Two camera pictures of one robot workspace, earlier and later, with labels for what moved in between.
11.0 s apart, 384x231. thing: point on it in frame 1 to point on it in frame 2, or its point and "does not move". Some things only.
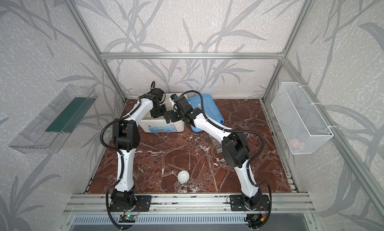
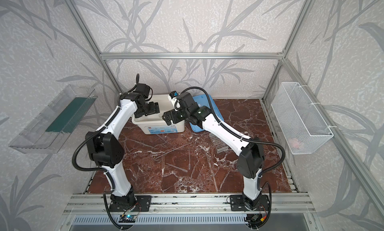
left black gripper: (157, 111) to (148, 109)
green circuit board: (127, 218) does not move
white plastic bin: (159, 124) does not move
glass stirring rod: (189, 158) does not move
